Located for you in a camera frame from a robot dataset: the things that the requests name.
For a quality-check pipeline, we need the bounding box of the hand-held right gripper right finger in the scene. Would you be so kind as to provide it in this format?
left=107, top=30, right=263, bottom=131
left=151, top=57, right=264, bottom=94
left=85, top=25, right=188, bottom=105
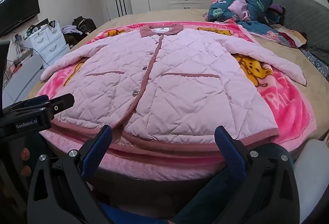
left=214, top=126, right=300, bottom=224

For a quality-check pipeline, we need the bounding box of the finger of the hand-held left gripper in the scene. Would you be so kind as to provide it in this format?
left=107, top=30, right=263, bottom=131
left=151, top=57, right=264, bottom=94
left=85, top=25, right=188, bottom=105
left=38, top=94, right=75, bottom=118
left=2, top=95, right=50, bottom=111

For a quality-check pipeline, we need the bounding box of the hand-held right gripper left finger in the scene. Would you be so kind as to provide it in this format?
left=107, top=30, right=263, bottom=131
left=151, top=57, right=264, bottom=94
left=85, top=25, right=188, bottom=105
left=27, top=125, right=114, bottom=224

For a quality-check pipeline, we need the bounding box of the pink quilted jacket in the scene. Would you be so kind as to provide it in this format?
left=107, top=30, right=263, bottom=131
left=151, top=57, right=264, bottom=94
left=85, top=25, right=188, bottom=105
left=41, top=24, right=307, bottom=160

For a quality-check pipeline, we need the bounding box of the purple clothes pile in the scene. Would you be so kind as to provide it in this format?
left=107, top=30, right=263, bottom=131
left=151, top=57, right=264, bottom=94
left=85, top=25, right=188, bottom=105
left=62, top=26, right=83, bottom=35

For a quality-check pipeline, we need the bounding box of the person's left hand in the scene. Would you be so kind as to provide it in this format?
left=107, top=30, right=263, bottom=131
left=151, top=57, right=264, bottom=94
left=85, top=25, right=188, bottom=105
left=21, top=148, right=30, bottom=177

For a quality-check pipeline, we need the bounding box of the grey low cabinet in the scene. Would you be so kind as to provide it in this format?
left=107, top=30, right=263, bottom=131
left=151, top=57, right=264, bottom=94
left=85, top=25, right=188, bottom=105
left=2, top=54, right=44, bottom=109

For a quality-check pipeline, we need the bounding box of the person's leg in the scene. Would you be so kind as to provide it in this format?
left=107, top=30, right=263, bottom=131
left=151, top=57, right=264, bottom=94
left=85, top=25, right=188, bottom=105
left=99, top=142, right=293, bottom=224

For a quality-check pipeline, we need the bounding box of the white drawer cabinet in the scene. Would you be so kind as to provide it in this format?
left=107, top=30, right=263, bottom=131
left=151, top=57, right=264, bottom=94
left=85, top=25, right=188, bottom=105
left=24, top=18, right=71, bottom=66

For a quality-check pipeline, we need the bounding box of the pink printed blanket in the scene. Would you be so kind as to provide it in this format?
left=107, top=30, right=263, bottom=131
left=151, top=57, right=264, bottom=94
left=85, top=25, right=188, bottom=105
left=38, top=22, right=318, bottom=182

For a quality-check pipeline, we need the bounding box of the dark travel bag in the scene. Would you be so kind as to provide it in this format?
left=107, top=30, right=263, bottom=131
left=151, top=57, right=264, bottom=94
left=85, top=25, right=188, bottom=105
left=73, top=16, right=97, bottom=33

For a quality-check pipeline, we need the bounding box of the black television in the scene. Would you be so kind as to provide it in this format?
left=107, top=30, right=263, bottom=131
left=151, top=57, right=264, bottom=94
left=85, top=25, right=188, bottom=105
left=0, top=0, right=41, bottom=37

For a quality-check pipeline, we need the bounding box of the dark floral cloth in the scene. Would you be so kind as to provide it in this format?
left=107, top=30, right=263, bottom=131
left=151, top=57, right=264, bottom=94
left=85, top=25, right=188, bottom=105
left=301, top=48, right=329, bottom=78

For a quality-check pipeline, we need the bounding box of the bed with tan sheet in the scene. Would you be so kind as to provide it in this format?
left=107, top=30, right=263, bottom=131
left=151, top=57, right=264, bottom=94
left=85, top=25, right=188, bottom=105
left=26, top=9, right=329, bottom=142

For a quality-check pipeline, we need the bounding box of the red yellow striped blanket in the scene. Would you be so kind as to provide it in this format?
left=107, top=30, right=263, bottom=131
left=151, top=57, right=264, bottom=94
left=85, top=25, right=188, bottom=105
left=270, top=23, right=307, bottom=49

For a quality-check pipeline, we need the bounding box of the blue floral quilt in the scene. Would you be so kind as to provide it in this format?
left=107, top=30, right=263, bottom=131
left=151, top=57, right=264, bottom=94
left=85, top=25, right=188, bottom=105
left=203, top=0, right=307, bottom=48

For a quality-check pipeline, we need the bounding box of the purple pillow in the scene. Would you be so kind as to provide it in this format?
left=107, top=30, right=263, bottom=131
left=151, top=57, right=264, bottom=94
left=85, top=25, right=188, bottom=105
left=227, top=0, right=251, bottom=21

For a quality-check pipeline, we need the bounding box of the purple striped cloth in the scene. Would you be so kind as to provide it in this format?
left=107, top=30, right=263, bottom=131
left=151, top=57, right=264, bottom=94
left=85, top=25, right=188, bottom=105
left=269, top=4, right=286, bottom=24

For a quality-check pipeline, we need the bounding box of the grey padded headboard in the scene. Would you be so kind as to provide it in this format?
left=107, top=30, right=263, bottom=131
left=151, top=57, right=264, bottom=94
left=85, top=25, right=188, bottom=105
left=257, top=0, right=329, bottom=60

